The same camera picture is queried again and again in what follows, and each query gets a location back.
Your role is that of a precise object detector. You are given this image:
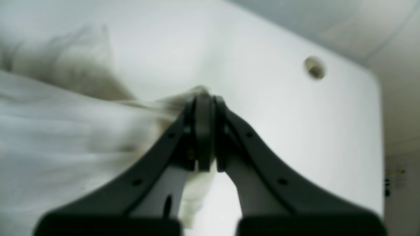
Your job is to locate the white t-shirt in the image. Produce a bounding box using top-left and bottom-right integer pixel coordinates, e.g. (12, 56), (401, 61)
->
(1, 25), (209, 236)

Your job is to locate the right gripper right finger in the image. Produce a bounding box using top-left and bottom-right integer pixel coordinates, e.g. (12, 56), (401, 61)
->
(213, 96), (387, 236)

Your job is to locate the right table cable grommet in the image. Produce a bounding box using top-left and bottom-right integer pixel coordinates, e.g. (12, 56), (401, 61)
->
(304, 56), (327, 80)

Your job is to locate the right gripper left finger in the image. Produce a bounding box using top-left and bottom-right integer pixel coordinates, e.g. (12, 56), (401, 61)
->
(34, 95), (213, 236)

